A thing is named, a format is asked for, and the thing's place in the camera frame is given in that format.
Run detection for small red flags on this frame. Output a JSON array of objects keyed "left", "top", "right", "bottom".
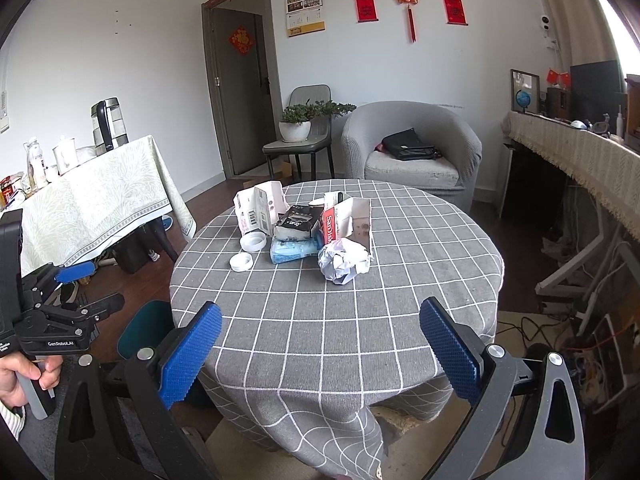
[{"left": 546, "top": 68, "right": 572, "bottom": 90}]

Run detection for white patterned tablecloth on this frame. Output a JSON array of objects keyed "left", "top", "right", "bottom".
[{"left": 9, "top": 136, "right": 196, "bottom": 275}]

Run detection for grey dining chair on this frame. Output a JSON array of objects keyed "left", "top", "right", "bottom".
[{"left": 262, "top": 84, "right": 335, "bottom": 180}]

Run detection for red white box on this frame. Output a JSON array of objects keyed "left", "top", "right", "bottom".
[{"left": 320, "top": 192, "right": 371, "bottom": 252}]

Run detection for person's left hand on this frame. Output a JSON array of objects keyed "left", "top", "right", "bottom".
[{"left": 0, "top": 352, "right": 63, "bottom": 410}]

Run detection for potted green plant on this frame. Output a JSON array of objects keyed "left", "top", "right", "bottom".
[{"left": 279, "top": 100, "right": 357, "bottom": 143}]

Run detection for small blue globe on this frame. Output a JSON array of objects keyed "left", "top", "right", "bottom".
[{"left": 514, "top": 89, "right": 532, "bottom": 113}]

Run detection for white paper ball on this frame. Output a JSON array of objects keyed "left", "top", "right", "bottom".
[{"left": 318, "top": 238, "right": 371, "bottom": 285}]

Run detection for electric glass kettle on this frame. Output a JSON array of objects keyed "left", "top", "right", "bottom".
[{"left": 91, "top": 98, "right": 129, "bottom": 156}]

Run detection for beige lace desk cloth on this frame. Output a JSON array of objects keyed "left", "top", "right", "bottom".
[{"left": 501, "top": 112, "right": 640, "bottom": 238}]

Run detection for black handbag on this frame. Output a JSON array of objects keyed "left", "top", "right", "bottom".
[{"left": 382, "top": 128, "right": 442, "bottom": 162}]

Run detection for black monitor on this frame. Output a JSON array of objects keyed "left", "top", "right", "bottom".
[{"left": 570, "top": 60, "right": 624, "bottom": 124}]

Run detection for right red wall scroll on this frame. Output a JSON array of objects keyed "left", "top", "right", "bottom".
[{"left": 442, "top": 0, "right": 469, "bottom": 26}]

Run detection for red fu door sticker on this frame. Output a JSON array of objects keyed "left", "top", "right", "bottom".
[{"left": 228, "top": 26, "right": 255, "bottom": 55}]

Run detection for grey door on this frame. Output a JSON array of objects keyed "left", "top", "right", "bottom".
[{"left": 202, "top": 0, "right": 282, "bottom": 179}]

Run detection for red wall scroll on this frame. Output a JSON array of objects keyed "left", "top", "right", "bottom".
[
  {"left": 442, "top": 0, "right": 469, "bottom": 26},
  {"left": 355, "top": 0, "right": 378, "bottom": 23}
]

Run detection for teal trash bin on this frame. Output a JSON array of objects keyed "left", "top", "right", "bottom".
[{"left": 116, "top": 300, "right": 175, "bottom": 360}]

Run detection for wall calendar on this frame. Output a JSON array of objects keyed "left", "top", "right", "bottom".
[{"left": 285, "top": 0, "right": 326, "bottom": 38}]

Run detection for black tissue packet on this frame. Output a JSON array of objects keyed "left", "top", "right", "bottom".
[{"left": 272, "top": 205, "right": 322, "bottom": 242}]

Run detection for white plastic lid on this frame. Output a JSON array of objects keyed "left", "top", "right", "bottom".
[{"left": 229, "top": 252, "right": 254, "bottom": 273}]

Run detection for blue wet wipes packet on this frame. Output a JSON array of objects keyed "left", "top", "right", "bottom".
[{"left": 269, "top": 238, "right": 321, "bottom": 264}]

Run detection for framed picture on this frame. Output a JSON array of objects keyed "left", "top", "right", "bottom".
[{"left": 510, "top": 70, "right": 540, "bottom": 114}]

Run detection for grey armchair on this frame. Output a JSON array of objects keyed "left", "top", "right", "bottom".
[{"left": 341, "top": 101, "right": 483, "bottom": 211}]

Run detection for white security camera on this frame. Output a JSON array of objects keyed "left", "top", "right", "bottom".
[{"left": 540, "top": 14, "right": 552, "bottom": 38}]

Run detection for left red wall scroll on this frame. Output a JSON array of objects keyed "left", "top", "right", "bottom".
[{"left": 355, "top": 0, "right": 378, "bottom": 23}]

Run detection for grey checked round tablecloth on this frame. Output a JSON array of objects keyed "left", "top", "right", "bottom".
[{"left": 169, "top": 180, "right": 504, "bottom": 479}]

